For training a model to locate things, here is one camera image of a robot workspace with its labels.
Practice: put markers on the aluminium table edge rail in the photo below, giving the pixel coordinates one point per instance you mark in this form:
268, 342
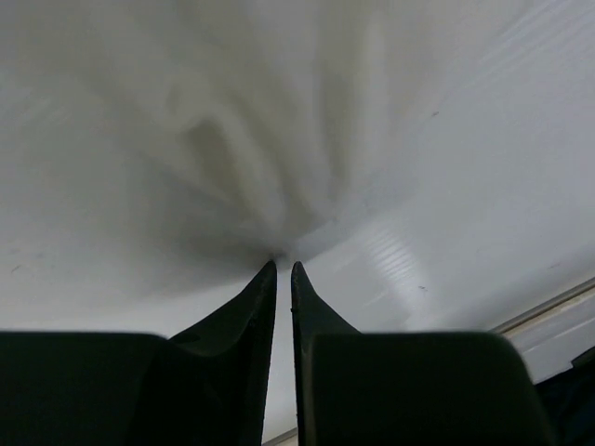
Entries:
549, 336

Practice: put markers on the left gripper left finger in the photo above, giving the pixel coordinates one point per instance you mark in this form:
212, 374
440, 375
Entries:
206, 385

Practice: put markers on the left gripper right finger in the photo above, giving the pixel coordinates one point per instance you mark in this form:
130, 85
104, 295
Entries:
426, 388

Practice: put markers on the white tank top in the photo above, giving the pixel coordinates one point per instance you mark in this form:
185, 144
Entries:
279, 110

